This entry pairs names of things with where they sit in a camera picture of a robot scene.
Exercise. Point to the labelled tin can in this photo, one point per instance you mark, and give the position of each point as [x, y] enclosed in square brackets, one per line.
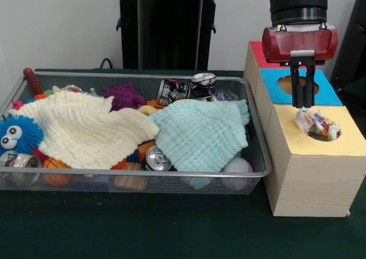
[20, 161]

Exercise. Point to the wooden box with three holes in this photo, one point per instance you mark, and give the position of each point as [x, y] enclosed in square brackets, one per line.
[314, 184]

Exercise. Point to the black upright stand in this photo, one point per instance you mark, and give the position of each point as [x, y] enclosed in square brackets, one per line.
[357, 27]

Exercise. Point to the silver drink can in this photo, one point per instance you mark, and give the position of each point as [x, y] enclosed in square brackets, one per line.
[157, 157]

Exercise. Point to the white baseball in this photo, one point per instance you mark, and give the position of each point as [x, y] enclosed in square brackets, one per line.
[238, 166]

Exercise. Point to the neighbouring green covered table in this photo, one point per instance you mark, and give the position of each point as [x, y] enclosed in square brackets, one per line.
[354, 94]

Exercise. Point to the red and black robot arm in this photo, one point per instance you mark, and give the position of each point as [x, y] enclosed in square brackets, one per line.
[297, 1]

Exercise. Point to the crushed black and white can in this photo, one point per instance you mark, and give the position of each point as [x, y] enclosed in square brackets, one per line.
[204, 84]

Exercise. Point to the crushed black and red can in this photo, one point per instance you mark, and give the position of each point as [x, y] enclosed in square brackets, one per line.
[174, 91]

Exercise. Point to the dark green table cloth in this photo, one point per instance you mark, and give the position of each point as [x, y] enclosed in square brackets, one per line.
[171, 227]

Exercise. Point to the plain wooden block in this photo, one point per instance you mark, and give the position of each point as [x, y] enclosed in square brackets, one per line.
[130, 181]

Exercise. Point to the small orange basketball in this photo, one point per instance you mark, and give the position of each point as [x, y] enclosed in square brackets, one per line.
[54, 164]

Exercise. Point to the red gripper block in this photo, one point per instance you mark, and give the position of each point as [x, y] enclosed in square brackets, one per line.
[300, 43]

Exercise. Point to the colourful polka dot cloth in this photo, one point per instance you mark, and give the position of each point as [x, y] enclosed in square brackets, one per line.
[314, 124]

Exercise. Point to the mint waffle cloth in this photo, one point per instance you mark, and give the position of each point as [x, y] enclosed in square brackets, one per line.
[200, 133]

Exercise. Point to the cream waffle cloth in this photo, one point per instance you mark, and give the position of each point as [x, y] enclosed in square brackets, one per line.
[80, 127]

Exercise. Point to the shallow clear mesh bin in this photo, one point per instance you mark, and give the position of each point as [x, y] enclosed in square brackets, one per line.
[200, 184]

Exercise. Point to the blue spiky ball with eyes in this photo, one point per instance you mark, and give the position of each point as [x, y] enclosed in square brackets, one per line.
[25, 130]

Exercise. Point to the purple spiky toy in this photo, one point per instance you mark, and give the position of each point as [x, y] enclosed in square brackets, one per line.
[123, 94]

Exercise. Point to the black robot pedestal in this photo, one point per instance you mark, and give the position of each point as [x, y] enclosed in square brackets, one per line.
[171, 27]

